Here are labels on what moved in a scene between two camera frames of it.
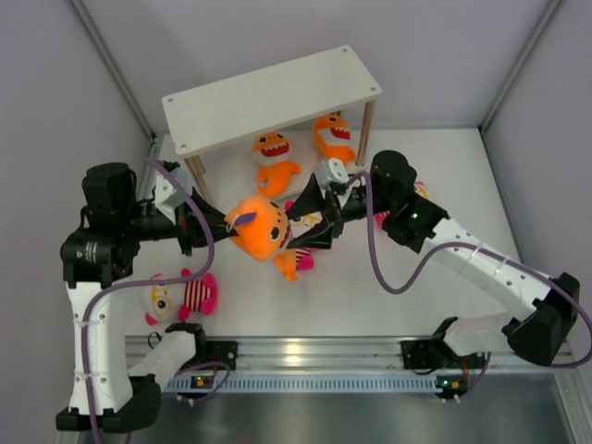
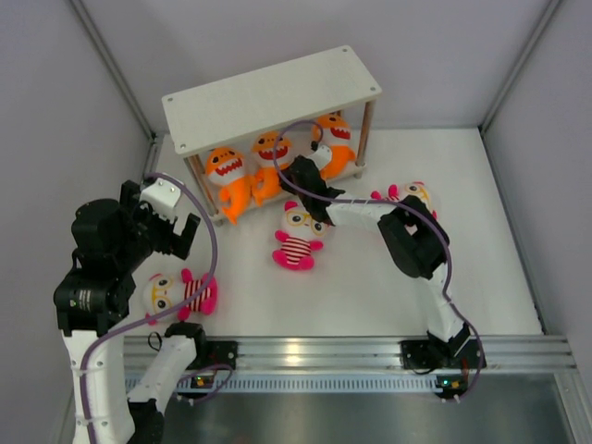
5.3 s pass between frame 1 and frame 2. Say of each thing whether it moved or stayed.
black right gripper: moved
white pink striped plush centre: stayed
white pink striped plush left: stayed
